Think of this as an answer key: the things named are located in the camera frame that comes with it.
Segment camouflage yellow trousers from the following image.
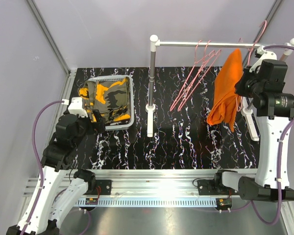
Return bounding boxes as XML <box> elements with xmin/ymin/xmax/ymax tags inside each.
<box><xmin>78</xmin><ymin>76</ymin><xmax>131</xmax><ymax>126</ymax></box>

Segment pink hanger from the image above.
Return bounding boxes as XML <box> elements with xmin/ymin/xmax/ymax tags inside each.
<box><xmin>236</xmin><ymin>20</ymin><xmax>268</xmax><ymax>112</ymax></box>
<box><xmin>177</xmin><ymin>40</ymin><xmax>222</xmax><ymax>112</ymax></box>
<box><xmin>169</xmin><ymin>40</ymin><xmax>218</xmax><ymax>112</ymax></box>

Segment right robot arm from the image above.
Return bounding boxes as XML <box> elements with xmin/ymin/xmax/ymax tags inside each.
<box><xmin>212</xmin><ymin>59</ymin><xmax>294</xmax><ymax>202</ymax></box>

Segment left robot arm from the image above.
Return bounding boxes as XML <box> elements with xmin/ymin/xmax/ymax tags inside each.
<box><xmin>6</xmin><ymin>110</ymin><xmax>105</xmax><ymax>235</ymax></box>

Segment silver clothes rack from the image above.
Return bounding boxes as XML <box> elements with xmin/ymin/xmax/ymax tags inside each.
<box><xmin>146</xmin><ymin>35</ymin><xmax>294</xmax><ymax>138</ymax></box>

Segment orange trousers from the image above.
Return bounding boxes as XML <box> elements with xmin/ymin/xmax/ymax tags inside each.
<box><xmin>207</xmin><ymin>48</ymin><xmax>243</xmax><ymax>132</ymax></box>

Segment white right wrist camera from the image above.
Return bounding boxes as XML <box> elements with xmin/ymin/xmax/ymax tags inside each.
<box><xmin>249</xmin><ymin>46</ymin><xmax>277</xmax><ymax>73</ymax></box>

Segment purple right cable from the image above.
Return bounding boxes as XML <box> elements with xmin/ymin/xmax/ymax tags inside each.
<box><xmin>251</xmin><ymin>45</ymin><xmax>294</xmax><ymax>225</ymax></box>

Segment white plastic basket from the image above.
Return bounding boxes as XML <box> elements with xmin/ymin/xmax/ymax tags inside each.
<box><xmin>78</xmin><ymin>75</ymin><xmax>134</xmax><ymax>131</ymax></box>

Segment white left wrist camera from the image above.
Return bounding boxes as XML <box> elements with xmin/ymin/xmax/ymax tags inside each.
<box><xmin>62</xmin><ymin>97</ymin><xmax>88</xmax><ymax>118</ymax></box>

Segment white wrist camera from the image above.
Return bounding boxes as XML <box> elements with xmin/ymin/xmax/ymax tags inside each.
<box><xmin>249</xmin><ymin>46</ymin><xmax>277</xmax><ymax>73</ymax></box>
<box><xmin>62</xmin><ymin>97</ymin><xmax>88</xmax><ymax>118</ymax></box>

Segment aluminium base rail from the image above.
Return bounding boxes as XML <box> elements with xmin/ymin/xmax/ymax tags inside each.
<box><xmin>22</xmin><ymin>168</ymin><xmax>285</xmax><ymax>209</ymax></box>

